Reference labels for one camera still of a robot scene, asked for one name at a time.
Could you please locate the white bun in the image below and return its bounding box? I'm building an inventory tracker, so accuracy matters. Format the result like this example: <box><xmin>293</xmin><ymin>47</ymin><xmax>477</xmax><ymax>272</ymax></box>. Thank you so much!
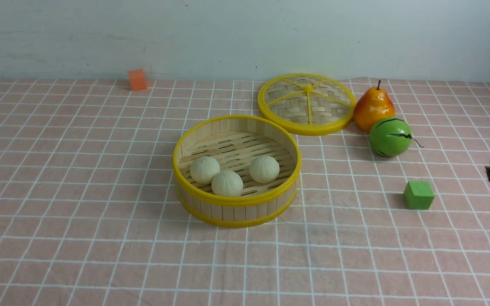
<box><xmin>211</xmin><ymin>170</ymin><xmax>243</xmax><ymax>197</ymax></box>
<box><xmin>249</xmin><ymin>155</ymin><xmax>280</xmax><ymax>184</ymax></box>
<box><xmin>189</xmin><ymin>156</ymin><xmax>220</xmax><ymax>185</ymax></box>

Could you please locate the woven bamboo steamer lid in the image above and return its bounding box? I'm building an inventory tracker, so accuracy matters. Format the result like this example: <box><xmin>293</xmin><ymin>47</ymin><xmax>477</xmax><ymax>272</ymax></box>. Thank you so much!
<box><xmin>257</xmin><ymin>73</ymin><xmax>356</xmax><ymax>136</ymax></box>

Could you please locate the bamboo steamer tray yellow rim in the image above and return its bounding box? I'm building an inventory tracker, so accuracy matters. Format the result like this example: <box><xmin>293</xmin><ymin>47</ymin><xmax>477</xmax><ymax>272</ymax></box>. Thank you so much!
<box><xmin>172</xmin><ymin>116</ymin><xmax>302</xmax><ymax>228</ymax></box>

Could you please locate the green cube block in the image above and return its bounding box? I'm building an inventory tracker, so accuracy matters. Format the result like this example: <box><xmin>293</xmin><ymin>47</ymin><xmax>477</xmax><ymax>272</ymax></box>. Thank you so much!
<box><xmin>403</xmin><ymin>180</ymin><xmax>435</xmax><ymax>210</ymax></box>

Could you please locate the green toy watermelon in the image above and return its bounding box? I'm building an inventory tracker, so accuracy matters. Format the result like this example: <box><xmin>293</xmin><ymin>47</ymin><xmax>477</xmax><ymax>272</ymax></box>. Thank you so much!
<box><xmin>369</xmin><ymin>116</ymin><xmax>424</xmax><ymax>158</ymax></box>

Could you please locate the orange yellow toy pear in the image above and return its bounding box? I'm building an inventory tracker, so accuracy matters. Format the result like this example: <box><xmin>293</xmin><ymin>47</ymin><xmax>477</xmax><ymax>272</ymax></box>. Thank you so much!
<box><xmin>353</xmin><ymin>80</ymin><xmax>395</xmax><ymax>133</ymax></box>

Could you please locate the orange cube block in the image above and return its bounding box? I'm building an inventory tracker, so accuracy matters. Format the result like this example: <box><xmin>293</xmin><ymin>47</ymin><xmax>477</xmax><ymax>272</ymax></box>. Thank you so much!
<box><xmin>128</xmin><ymin>68</ymin><xmax>148</xmax><ymax>91</ymax></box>

